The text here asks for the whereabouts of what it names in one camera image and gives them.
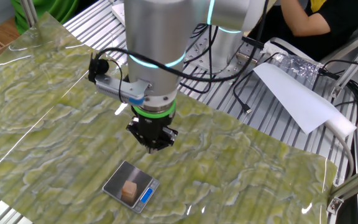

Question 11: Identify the white foam block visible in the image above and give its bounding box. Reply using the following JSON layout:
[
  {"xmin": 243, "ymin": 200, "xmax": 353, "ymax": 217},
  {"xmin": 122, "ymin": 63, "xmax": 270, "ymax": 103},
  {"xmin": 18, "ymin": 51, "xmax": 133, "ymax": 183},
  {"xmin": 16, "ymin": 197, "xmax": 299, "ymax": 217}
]
[{"xmin": 321, "ymin": 113, "xmax": 358, "ymax": 138}]

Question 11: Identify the white power strip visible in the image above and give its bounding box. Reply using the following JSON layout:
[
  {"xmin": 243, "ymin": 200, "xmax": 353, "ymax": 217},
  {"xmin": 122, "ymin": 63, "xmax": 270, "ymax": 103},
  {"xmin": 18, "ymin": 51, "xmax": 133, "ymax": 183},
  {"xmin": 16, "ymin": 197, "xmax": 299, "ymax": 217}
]
[{"xmin": 111, "ymin": 2, "xmax": 126, "ymax": 26}]

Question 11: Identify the black cable bundle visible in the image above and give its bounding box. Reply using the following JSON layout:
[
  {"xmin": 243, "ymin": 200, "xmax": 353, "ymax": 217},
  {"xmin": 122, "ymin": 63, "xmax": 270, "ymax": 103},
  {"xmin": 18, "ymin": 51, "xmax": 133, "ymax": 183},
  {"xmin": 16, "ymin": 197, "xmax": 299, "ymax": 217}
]
[{"xmin": 318, "ymin": 58, "xmax": 358, "ymax": 125}]

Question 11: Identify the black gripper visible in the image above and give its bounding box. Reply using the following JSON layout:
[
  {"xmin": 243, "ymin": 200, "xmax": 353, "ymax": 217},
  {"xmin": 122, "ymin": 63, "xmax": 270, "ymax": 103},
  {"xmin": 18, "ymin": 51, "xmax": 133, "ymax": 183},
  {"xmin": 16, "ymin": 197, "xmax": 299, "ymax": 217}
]
[{"xmin": 126, "ymin": 110, "xmax": 179, "ymax": 154}]

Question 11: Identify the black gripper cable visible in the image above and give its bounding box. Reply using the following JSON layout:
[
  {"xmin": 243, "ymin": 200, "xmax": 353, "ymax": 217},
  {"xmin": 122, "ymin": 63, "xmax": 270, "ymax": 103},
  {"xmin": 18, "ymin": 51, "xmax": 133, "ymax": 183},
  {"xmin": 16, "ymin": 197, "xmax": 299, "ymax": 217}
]
[{"xmin": 178, "ymin": 23, "xmax": 220, "ymax": 94}]

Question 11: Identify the grey flexible hose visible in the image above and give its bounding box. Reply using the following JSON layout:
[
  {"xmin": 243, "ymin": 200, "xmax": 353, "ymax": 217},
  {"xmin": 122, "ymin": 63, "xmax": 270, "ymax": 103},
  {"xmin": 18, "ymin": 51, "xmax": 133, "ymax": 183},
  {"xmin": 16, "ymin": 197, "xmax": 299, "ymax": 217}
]
[{"xmin": 324, "ymin": 123, "xmax": 356, "ymax": 183}]

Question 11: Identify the silver digital pocket scale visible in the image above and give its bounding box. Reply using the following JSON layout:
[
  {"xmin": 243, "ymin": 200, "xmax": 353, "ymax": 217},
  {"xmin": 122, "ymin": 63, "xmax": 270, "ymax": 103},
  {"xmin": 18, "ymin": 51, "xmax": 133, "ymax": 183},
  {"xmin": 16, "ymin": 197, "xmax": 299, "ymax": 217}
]
[{"xmin": 101, "ymin": 160, "xmax": 160, "ymax": 214}]

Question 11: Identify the person in black shirt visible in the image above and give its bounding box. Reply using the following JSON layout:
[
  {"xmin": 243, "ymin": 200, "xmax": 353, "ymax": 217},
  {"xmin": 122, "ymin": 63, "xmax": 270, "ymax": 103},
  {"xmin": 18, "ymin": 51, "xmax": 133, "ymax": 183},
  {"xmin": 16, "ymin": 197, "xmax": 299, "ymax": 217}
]
[{"xmin": 247, "ymin": 0, "xmax": 358, "ymax": 62}]

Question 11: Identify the clear plastic bag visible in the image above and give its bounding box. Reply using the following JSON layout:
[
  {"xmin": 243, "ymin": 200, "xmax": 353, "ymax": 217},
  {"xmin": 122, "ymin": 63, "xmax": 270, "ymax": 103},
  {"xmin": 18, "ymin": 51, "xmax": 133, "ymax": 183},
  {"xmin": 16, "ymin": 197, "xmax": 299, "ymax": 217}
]
[{"xmin": 272, "ymin": 52, "xmax": 321, "ymax": 88}]

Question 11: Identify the large white paper sheet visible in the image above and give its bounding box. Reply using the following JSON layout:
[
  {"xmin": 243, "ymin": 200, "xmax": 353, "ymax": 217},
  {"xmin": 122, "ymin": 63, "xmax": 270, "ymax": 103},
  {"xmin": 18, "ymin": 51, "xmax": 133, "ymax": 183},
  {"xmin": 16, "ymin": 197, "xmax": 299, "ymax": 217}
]
[{"xmin": 253, "ymin": 62, "xmax": 341, "ymax": 135}]

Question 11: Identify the green cloth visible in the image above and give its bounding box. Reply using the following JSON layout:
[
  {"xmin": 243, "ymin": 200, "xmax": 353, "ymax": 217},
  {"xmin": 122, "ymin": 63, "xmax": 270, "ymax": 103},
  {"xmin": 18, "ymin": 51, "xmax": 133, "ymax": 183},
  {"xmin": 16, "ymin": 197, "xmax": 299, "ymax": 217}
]
[{"xmin": 10, "ymin": 0, "xmax": 80, "ymax": 35}]

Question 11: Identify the small wooden block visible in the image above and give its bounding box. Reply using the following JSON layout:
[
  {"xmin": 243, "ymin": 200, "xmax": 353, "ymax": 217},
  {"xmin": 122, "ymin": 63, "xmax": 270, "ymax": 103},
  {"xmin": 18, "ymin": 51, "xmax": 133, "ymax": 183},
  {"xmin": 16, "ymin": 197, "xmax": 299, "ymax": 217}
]
[{"xmin": 121, "ymin": 181, "xmax": 138, "ymax": 200}]

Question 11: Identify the green marble pattern mat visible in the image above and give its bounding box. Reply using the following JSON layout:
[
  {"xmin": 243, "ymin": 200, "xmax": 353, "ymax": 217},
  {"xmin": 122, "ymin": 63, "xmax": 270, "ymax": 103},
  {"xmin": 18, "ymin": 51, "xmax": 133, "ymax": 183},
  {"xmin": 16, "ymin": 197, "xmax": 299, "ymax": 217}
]
[{"xmin": 0, "ymin": 11, "xmax": 339, "ymax": 224}]

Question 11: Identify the black USB cable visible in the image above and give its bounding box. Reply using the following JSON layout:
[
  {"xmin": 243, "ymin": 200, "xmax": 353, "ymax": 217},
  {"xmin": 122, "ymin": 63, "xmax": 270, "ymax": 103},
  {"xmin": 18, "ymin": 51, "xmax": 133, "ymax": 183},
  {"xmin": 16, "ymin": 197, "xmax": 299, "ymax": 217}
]
[{"xmin": 232, "ymin": 70, "xmax": 254, "ymax": 114}]

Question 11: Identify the black camera cable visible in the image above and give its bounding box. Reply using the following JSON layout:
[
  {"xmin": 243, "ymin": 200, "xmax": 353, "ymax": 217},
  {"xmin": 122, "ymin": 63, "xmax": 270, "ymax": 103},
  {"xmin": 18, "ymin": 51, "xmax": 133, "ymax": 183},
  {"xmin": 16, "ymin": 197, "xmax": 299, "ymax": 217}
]
[{"xmin": 88, "ymin": 46, "xmax": 257, "ymax": 103}]

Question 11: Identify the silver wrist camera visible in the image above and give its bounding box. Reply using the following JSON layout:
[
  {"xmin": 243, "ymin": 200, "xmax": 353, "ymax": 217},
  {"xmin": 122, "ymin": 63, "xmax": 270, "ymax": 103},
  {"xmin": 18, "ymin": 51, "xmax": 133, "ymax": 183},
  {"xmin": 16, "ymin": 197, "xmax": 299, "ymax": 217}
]
[{"xmin": 94, "ymin": 73, "xmax": 152, "ymax": 106}]

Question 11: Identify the aluminium frame post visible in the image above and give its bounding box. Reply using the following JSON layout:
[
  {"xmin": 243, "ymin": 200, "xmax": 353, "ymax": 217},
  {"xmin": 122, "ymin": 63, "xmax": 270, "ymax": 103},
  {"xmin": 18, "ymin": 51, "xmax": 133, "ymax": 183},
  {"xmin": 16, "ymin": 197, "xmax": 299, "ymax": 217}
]
[
  {"xmin": 330, "ymin": 29, "xmax": 358, "ymax": 99},
  {"xmin": 326, "ymin": 160, "xmax": 358, "ymax": 215},
  {"xmin": 19, "ymin": 0, "xmax": 39, "ymax": 27}
]

